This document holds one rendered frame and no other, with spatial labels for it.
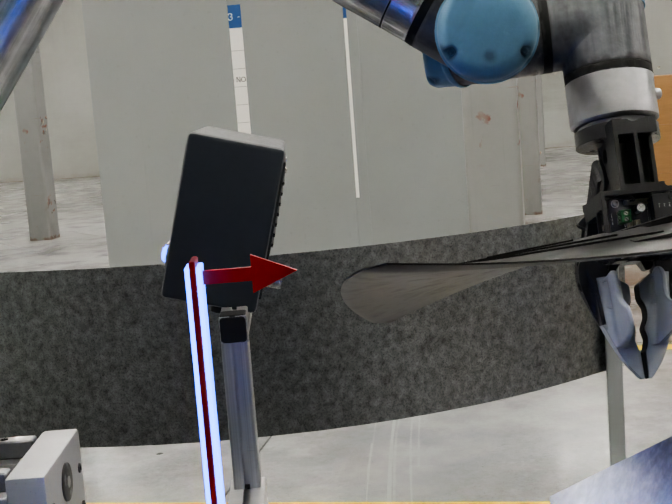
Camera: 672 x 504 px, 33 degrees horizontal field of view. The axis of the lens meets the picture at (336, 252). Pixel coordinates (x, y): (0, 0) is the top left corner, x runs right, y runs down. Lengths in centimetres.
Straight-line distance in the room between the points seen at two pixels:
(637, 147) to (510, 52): 16
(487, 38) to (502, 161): 411
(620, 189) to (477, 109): 402
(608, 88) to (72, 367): 178
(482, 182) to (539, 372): 232
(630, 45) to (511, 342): 173
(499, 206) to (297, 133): 216
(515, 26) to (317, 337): 169
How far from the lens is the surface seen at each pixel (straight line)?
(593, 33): 98
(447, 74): 99
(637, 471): 75
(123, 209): 719
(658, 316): 98
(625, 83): 97
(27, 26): 108
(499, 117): 493
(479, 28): 84
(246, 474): 128
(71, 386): 256
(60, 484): 102
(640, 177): 94
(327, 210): 682
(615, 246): 67
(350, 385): 250
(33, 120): 1192
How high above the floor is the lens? 129
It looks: 8 degrees down
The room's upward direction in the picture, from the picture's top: 4 degrees counter-clockwise
